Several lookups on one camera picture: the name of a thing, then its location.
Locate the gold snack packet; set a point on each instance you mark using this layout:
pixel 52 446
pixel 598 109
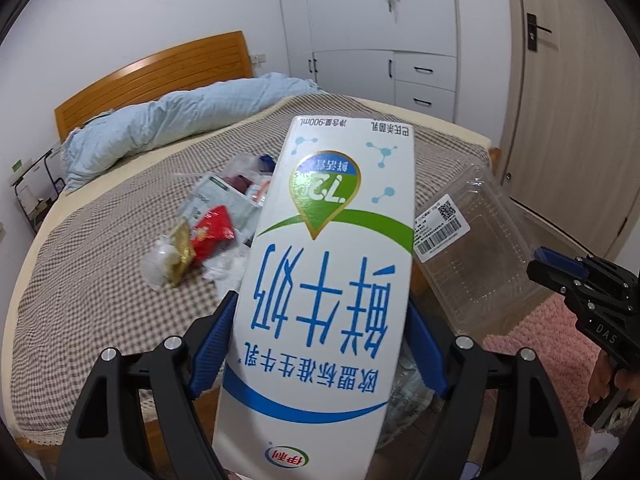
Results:
pixel 181 255

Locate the light blue duvet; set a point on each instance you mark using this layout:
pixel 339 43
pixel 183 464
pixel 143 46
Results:
pixel 175 115

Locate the pink shaggy rug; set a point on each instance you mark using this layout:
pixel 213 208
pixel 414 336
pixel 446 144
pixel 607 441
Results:
pixel 530 340

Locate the small green box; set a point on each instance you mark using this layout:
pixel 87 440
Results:
pixel 17 166

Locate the clear plastic food container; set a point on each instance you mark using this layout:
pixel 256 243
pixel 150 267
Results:
pixel 475 270

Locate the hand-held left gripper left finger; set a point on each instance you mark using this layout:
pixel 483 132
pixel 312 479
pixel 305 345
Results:
pixel 215 340

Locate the person's right hand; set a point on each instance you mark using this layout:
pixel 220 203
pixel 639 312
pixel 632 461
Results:
pixel 597 382

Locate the white wardrobe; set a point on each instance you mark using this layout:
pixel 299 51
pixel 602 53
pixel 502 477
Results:
pixel 350 10

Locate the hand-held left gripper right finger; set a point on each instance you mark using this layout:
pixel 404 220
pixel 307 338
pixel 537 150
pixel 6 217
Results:
pixel 425 345

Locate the white blue milk carton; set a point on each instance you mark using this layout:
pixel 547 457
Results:
pixel 320 285

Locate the wooden bed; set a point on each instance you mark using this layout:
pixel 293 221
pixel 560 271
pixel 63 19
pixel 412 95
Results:
pixel 150 80

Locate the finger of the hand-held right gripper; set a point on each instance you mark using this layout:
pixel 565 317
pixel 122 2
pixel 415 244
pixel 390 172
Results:
pixel 560 262
pixel 550 280

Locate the black metal bedside table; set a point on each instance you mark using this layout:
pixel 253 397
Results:
pixel 35 185

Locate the white wall socket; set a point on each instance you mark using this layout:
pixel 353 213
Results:
pixel 258 58

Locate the white bag green stripe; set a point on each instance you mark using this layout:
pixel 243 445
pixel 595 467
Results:
pixel 205 200

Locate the clear plastic bag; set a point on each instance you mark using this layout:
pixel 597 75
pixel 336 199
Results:
pixel 245 164

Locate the light wood door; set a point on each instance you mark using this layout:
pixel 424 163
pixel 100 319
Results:
pixel 575 110

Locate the red snack packet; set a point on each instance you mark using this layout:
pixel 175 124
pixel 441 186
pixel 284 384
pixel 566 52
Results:
pixel 212 232

